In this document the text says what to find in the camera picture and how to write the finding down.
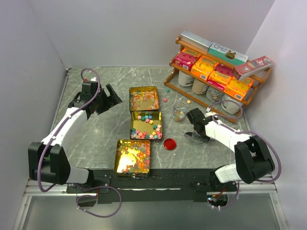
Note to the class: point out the pink orange sponge box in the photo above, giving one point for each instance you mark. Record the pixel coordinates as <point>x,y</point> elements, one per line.
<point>220,77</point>

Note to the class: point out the white printed cup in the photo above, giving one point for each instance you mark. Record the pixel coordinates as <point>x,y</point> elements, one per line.
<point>230,105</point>

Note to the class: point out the teal cat box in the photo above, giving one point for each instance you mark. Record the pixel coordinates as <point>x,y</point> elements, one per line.
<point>226,54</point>

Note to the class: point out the beige cup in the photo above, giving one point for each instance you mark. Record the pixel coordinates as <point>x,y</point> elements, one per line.
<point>199,87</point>

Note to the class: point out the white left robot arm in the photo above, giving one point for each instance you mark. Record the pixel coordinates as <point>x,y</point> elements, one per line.
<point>47,159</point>

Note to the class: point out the monkey print cup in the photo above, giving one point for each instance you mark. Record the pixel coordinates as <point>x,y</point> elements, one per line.
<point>214,95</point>

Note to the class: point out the gold tin of gummy candies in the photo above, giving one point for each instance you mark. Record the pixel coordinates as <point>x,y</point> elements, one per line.
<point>132,157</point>

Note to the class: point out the red long box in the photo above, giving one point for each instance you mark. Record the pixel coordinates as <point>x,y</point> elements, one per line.
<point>252,67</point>

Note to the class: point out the orange yellow sponge box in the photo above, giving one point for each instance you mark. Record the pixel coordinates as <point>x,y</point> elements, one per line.
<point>238,88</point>

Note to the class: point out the silver metal scoop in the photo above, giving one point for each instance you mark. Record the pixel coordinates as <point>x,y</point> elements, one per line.
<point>193,136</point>

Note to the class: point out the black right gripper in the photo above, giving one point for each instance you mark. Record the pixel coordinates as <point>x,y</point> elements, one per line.
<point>204,139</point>

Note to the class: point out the red jar lid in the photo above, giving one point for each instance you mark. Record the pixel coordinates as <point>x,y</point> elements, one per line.
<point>170,144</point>

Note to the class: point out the gold tin of stick candies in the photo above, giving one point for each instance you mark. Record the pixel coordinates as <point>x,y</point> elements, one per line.
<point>144,98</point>

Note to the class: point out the clear glass jar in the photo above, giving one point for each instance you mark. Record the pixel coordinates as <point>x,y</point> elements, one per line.
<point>179,111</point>

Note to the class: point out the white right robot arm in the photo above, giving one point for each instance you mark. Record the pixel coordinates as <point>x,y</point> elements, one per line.
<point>253,159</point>

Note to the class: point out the gold tin of star candies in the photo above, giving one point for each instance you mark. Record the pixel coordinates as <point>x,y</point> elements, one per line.
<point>146,125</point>

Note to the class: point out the silver long box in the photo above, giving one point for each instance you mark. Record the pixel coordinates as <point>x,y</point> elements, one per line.
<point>195,40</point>

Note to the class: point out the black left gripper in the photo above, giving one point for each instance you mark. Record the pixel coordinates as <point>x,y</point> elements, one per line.
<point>113,98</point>

